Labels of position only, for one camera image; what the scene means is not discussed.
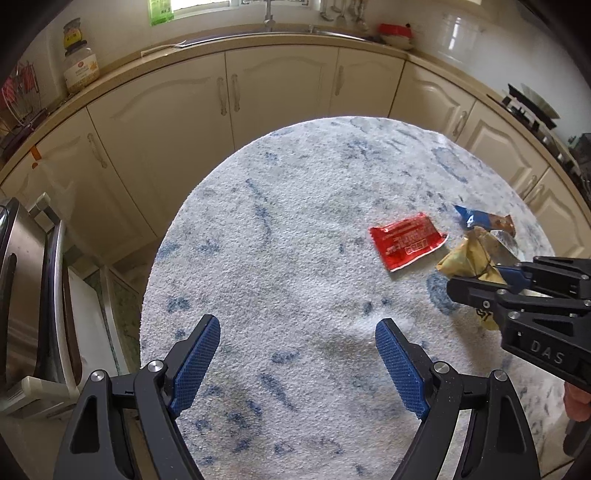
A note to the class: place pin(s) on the stainless steel appliance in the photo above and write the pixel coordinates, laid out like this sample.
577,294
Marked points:
27,286

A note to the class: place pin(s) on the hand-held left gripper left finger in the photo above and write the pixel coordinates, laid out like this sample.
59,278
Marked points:
196,364

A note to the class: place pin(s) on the cream kitchen base cabinet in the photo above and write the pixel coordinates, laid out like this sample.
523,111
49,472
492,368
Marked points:
161,115

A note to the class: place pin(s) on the blue brown snack wrapper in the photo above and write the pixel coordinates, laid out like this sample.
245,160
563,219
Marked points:
480,219

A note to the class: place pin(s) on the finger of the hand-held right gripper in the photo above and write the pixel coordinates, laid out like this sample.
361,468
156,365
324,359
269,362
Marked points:
471,288
512,275

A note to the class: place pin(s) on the red white bowl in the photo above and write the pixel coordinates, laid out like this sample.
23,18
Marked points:
395,32

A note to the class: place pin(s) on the flat steel pan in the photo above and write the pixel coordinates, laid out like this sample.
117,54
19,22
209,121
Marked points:
540,99

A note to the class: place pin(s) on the hanging kitchen utensils rack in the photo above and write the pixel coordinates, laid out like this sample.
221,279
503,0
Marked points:
344,11

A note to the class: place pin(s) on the steel kitchen sink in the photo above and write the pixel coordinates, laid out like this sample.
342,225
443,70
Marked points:
332,33

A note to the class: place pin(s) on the red snack wrapper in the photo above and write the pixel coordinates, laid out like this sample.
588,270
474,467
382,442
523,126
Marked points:
406,237

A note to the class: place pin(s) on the green packet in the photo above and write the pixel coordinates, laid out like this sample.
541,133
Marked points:
160,11

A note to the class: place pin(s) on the person's right hand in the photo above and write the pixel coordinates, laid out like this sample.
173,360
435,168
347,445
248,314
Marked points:
577,404

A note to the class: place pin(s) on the round table, blue-white cloth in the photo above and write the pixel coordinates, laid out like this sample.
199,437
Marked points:
300,230

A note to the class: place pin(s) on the steel kitchen faucet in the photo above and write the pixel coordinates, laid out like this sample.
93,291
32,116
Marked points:
268,16

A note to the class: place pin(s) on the yellow snack bag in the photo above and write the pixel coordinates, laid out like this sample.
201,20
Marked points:
466,258

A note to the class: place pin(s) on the small yellow label jar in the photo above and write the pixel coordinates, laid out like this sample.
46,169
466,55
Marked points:
77,32

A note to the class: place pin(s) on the glass grain jar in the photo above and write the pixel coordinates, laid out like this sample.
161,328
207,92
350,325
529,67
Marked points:
82,74

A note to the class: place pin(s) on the orange cabinet tag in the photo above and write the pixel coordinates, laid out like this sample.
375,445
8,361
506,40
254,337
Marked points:
36,156

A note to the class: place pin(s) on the gas stove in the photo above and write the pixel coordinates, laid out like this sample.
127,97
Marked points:
545,134

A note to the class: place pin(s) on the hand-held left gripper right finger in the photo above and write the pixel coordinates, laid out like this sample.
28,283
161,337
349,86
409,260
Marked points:
400,369

